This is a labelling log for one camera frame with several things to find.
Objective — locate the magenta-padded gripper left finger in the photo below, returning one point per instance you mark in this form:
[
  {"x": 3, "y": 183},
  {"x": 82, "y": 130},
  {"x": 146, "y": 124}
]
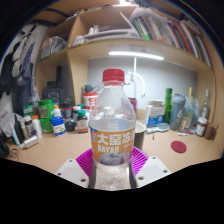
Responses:
[{"x": 71, "y": 171}]

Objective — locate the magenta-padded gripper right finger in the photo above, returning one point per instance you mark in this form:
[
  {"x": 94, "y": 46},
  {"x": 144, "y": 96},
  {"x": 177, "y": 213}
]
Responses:
[{"x": 151, "y": 170}]

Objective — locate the clear bottle with orange label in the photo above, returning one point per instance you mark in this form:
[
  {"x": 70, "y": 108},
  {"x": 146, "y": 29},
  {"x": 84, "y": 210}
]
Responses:
[{"x": 111, "y": 133}]

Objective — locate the flat round red coaster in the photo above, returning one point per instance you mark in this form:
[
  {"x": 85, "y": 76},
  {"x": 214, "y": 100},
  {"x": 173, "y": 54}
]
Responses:
[{"x": 178, "y": 146}]

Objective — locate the light blue hairbrush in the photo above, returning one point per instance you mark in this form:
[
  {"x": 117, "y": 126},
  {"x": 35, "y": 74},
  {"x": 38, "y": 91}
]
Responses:
[{"x": 161, "y": 127}]

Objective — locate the white bottle with blue label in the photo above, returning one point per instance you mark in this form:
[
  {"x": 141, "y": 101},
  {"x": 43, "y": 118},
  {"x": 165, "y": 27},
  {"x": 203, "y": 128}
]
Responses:
[{"x": 58, "y": 127}]

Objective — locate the red and green pen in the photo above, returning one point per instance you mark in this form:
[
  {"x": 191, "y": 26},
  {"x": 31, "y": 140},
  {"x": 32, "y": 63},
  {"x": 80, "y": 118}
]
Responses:
[{"x": 185, "y": 133}]

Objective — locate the brown bottle with green cap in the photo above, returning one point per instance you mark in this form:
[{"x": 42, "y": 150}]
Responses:
[{"x": 82, "y": 123}]

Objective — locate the silver cylinder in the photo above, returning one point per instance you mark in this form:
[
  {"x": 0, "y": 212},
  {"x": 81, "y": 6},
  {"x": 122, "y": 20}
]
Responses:
[{"x": 29, "y": 142}]

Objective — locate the white and blue carton box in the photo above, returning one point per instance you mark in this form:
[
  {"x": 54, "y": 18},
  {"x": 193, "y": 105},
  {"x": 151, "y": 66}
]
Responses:
[{"x": 155, "y": 115}]

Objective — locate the grey shaker bottle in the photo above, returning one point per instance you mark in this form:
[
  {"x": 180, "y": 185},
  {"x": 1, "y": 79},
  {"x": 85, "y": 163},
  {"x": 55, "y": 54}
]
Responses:
[{"x": 177, "y": 113}]

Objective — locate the brown jar with white lid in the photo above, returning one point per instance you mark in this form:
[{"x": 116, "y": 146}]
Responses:
[{"x": 201, "y": 127}]

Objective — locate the green plastic container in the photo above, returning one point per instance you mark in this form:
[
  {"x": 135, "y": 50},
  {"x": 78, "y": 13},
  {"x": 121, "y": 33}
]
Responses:
[{"x": 45, "y": 111}]

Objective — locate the maroon pouch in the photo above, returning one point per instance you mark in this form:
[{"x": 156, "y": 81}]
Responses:
[{"x": 133, "y": 104}]

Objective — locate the dark green bottle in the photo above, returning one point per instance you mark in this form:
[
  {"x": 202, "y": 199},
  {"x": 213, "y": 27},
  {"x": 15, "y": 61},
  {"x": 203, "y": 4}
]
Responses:
[{"x": 168, "y": 103}]

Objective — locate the brown ceramic mug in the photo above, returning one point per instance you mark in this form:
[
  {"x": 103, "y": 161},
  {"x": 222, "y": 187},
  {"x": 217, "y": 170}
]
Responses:
[{"x": 210, "y": 131}]

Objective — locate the red and white canister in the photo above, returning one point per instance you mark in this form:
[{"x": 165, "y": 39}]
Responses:
[{"x": 90, "y": 101}]

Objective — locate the yellow-capped bottle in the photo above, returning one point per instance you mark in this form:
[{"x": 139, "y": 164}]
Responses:
[{"x": 190, "y": 100}]

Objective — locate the clear glass bottle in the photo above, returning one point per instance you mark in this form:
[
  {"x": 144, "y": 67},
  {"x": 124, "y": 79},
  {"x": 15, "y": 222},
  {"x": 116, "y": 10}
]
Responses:
[{"x": 205, "y": 108}]

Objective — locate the hanging clothes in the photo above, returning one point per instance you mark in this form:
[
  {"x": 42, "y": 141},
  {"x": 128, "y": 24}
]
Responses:
[{"x": 23, "y": 66}]

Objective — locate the white LED light bar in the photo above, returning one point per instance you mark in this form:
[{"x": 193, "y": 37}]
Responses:
[{"x": 136, "y": 55}]

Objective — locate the wooden shelf unit with books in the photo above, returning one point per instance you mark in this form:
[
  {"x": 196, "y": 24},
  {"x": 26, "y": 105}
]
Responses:
[{"x": 100, "y": 50}]

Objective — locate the bright ceiling light strip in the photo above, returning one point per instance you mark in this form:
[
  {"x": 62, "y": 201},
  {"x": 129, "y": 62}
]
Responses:
[{"x": 124, "y": 2}]

